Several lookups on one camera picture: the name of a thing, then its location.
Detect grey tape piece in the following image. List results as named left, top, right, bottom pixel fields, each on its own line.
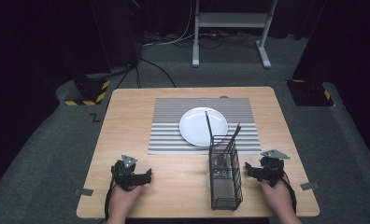
left=300, top=181, right=320, bottom=191
left=74, top=188, right=94, bottom=197

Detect person's left hand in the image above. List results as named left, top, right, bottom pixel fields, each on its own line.
left=107, top=185, right=144, bottom=219

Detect black base with hazard stripes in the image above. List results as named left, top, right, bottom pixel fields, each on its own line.
left=64, top=77, right=111, bottom=107
left=286, top=78, right=335, bottom=107

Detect white cable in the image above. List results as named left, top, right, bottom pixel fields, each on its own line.
left=142, top=0, right=197, bottom=48

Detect right hand-held gripper black cable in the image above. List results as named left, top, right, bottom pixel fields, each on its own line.
left=281, top=172, right=298, bottom=215

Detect white round plate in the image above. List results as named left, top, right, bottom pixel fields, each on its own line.
left=178, top=106, right=229, bottom=147

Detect thin grey piece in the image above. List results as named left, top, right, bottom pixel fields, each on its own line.
left=223, top=123, right=242, bottom=156

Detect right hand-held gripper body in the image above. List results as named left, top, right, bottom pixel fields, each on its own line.
left=259, top=148, right=292, bottom=188

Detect person's right hand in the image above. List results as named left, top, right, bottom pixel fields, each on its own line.
left=261, top=180, right=296, bottom=217

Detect white desk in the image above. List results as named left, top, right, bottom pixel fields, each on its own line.
left=191, top=0, right=279, bottom=70

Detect thin dark cutlery piece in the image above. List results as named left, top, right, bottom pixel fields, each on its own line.
left=204, top=110, right=215, bottom=147

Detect hand-held gripper black cable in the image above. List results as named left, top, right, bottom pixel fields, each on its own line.
left=281, top=172, right=298, bottom=215
left=104, top=167, right=116, bottom=220

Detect black wire mesh cutlery holder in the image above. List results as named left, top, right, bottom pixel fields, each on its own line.
left=207, top=134, right=244, bottom=212

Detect grey striped placemat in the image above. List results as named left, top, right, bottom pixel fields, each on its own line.
left=147, top=97, right=263, bottom=156

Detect black floor cable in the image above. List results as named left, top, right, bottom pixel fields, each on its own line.
left=138, top=57, right=178, bottom=89

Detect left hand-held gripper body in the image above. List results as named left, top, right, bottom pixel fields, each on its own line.
left=110, top=154, right=144, bottom=191

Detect black cabinet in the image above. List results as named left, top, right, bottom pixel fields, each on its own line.
left=89, top=0, right=144, bottom=76

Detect tangle of black cables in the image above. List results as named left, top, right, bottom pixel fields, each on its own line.
left=173, top=32, right=260, bottom=50

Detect left hand-held gripper black cable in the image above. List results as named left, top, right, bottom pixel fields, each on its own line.
left=104, top=167, right=116, bottom=220

